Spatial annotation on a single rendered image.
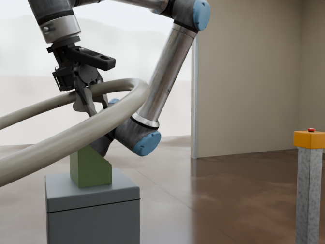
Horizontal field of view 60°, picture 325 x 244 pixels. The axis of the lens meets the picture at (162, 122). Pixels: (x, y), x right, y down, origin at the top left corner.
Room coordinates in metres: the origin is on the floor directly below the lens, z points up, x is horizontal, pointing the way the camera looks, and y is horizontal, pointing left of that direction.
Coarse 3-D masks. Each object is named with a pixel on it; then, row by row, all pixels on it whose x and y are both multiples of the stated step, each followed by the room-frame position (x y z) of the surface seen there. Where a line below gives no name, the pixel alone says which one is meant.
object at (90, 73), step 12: (48, 48) 0.71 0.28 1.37; (60, 48) 0.70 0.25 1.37; (60, 60) 0.71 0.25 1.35; (72, 60) 0.70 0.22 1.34; (60, 72) 0.70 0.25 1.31; (72, 72) 0.69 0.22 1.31; (84, 72) 0.70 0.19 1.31; (96, 72) 0.75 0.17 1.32; (60, 84) 0.72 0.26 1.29; (72, 84) 0.71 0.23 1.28
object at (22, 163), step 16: (112, 80) 0.68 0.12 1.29; (128, 80) 0.61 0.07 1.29; (144, 80) 0.55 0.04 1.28; (64, 96) 0.74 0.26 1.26; (128, 96) 0.43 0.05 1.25; (144, 96) 0.46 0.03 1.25; (16, 112) 0.72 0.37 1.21; (32, 112) 0.73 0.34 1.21; (112, 112) 0.38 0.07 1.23; (128, 112) 0.41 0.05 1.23; (0, 128) 0.69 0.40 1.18; (80, 128) 0.35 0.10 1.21; (96, 128) 0.36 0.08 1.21; (112, 128) 0.38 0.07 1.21; (48, 144) 0.32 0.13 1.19; (64, 144) 0.33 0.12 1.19; (80, 144) 0.34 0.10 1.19; (0, 160) 0.31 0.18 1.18; (16, 160) 0.31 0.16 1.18; (32, 160) 0.31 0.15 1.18; (48, 160) 0.32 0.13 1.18; (0, 176) 0.30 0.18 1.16; (16, 176) 0.31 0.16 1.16
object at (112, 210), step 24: (48, 192) 1.19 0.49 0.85; (72, 192) 1.18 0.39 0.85; (96, 192) 1.19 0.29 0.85; (120, 192) 1.23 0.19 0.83; (48, 216) 1.11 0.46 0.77; (72, 216) 1.15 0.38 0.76; (96, 216) 1.19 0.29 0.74; (120, 216) 1.23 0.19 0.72; (48, 240) 1.12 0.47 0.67; (72, 240) 1.15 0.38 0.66; (96, 240) 1.19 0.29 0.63; (120, 240) 1.23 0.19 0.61
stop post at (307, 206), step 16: (304, 144) 1.43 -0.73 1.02; (320, 144) 1.41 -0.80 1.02; (304, 160) 1.45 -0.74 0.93; (320, 160) 1.44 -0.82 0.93; (304, 176) 1.45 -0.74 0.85; (320, 176) 1.44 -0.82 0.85; (304, 192) 1.44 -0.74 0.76; (320, 192) 1.44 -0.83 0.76; (304, 208) 1.44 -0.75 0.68; (304, 224) 1.44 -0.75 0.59; (304, 240) 1.43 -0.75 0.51
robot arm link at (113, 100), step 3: (111, 99) 1.43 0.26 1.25; (114, 99) 1.41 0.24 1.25; (117, 99) 1.40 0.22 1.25; (108, 102) 1.41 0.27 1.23; (111, 102) 1.40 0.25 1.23; (114, 102) 1.39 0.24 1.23; (108, 105) 1.39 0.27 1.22; (102, 108) 1.41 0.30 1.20; (99, 111) 1.40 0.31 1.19; (114, 129) 1.33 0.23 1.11; (108, 132) 1.35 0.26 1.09; (111, 132) 1.35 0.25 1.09; (114, 132) 1.33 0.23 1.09; (111, 135) 1.36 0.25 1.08; (114, 135) 1.34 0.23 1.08; (114, 138) 1.39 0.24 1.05
